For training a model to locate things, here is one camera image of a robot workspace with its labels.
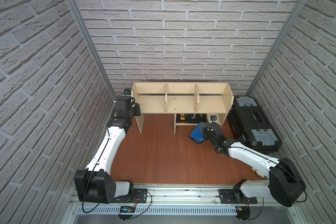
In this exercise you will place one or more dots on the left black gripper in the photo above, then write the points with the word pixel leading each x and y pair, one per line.
pixel 136 109

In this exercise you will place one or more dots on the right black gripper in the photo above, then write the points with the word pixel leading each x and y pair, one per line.
pixel 205 134

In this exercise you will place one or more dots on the blue and grey cloth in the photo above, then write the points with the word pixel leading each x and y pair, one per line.
pixel 197 133

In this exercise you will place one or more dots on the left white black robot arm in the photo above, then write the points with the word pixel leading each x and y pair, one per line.
pixel 94 183

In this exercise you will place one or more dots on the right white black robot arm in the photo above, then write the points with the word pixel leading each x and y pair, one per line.
pixel 282 181

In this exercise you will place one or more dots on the light wooden bookshelf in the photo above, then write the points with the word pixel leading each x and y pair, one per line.
pixel 212 99

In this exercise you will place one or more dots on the black yellow book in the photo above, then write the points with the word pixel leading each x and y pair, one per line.
pixel 187 118

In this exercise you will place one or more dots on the black toolbox grey latches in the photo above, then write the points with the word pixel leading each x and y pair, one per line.
pixel 250 126

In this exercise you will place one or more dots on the white pvc pipe fitting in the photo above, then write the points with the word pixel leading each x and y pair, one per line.
pixel 257 172

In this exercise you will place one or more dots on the right black controller board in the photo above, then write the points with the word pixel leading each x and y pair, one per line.
pixel 243 213

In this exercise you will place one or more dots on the black controller board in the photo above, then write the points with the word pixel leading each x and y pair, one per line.
pixel 126 212
pixel 243 213

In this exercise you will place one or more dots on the left black controller board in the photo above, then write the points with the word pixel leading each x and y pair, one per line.
pixel 126 212

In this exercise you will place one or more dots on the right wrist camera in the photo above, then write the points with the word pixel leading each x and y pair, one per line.
pixel 213 118

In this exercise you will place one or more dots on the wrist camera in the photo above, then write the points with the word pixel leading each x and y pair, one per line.
pixel 128 93
pixel 213 118

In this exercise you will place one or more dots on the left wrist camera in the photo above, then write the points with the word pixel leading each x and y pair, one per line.
pixel 128 93

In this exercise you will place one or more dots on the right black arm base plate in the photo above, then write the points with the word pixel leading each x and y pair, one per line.
pixel 231 196

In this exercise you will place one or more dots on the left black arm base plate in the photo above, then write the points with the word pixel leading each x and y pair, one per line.
pixel 138 196

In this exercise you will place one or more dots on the white vented cable duct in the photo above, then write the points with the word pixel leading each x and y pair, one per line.
pixel 170 210

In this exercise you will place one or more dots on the left aluminium corner post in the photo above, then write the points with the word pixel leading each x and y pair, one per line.
pixel 90 45

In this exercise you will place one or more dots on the aluminium corner post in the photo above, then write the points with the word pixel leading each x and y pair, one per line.
pixel 90 45
pixel 300 4

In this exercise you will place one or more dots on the right aluminium corner post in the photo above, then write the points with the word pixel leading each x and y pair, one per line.
pixel 300 4

